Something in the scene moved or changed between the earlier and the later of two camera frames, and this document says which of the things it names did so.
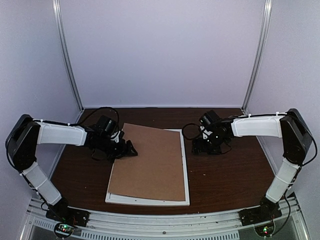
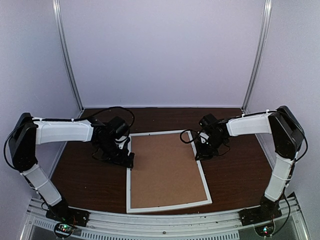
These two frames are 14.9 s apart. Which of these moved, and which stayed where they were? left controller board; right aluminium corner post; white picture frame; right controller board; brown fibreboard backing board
Moved: white picture frame; brown fibreboard backing board
Stayed: left controller board; right controller board; right aluminium corner post
